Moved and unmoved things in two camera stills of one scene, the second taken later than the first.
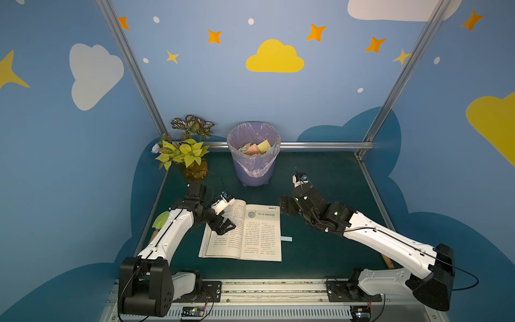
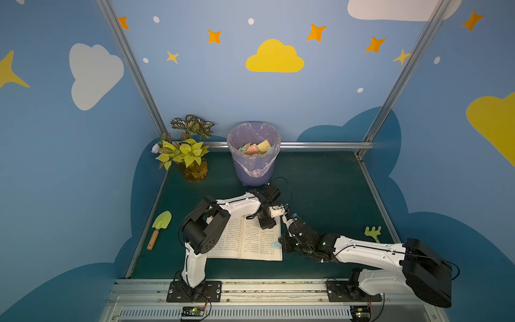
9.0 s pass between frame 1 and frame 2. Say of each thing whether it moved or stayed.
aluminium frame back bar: stayed
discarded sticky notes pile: stayed
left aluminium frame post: stayed
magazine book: stayed
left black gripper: moved
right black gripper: moved
